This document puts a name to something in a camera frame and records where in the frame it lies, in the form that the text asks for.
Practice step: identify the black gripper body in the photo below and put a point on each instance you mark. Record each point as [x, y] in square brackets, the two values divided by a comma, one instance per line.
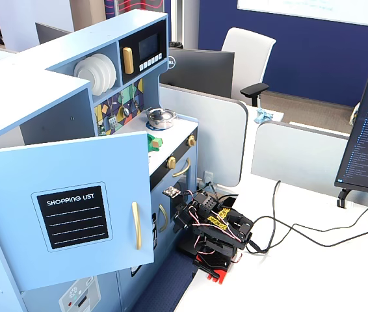
[183, 217]

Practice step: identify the black toy microwave door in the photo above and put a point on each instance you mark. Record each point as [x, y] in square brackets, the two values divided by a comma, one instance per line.
[148, 45]

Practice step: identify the blue crumpled cloth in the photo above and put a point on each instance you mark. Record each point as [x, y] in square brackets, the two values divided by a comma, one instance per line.
[262, 115]

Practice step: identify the steel toy ladle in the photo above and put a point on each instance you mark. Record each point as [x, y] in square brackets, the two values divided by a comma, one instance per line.
[125, 110]

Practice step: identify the blue wooden toy kitchen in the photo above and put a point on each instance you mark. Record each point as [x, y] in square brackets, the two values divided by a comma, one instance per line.
[15, 84]

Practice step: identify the dark grey monitor back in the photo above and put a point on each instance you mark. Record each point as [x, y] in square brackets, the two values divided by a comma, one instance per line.
[52, 32]

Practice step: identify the steel toy skimmer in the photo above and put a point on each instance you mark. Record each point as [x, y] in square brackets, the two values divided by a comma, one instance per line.
[100, 127]

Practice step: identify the black Dell monitor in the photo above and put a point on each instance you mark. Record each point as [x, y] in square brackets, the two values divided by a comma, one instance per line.
[200, 70]

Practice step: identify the grey desk partition panel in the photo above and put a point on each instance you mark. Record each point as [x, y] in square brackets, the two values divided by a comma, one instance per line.
[210, 136]
[301, 159]

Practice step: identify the white toy plate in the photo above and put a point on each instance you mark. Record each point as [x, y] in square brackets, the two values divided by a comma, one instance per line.
[112, 70]
[105, 73]
[88, 76]

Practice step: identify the steel toy pot with lid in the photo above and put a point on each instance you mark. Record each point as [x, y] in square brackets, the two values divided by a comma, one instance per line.
[162, 117]

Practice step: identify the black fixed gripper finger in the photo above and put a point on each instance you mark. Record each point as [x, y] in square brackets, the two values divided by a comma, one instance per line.
[181, 223]

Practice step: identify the white office chair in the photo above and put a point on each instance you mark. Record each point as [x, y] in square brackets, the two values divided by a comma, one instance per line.
[249, 55]

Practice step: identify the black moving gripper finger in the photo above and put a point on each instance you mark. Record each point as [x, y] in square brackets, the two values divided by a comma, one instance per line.
[185, 208]

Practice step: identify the red robot base mount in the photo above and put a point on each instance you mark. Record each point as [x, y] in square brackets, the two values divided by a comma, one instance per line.
[215, 268]

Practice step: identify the white whiteboard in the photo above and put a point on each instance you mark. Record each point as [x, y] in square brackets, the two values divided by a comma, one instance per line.
[317, 8]

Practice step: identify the green round plate with knob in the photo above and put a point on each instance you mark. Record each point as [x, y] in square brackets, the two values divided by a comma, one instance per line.
[154, 143]

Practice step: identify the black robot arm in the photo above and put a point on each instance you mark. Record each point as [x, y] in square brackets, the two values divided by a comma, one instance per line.
[223, 234]

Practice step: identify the small camera circuit board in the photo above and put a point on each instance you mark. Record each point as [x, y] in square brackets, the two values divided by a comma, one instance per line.
[171, 191]

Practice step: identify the steel toy slotted spatula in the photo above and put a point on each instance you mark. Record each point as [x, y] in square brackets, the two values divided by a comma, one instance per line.
[112, 121]

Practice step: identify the blue shopping list cabinet door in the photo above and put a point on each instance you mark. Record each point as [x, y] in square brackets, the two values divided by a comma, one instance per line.
[73, 156]

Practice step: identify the white power outlet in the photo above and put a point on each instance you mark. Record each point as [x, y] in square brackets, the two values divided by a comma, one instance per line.
[208, 177]

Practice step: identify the gold stove knob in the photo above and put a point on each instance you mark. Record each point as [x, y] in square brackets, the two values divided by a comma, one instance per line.
[171, 162]
[191, 140]

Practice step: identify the steel toy spoon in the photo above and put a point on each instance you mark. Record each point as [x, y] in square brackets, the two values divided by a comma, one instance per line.
[136, 103]

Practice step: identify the black monitor mount clamp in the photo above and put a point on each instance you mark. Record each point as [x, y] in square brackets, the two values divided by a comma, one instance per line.
[345, 196]

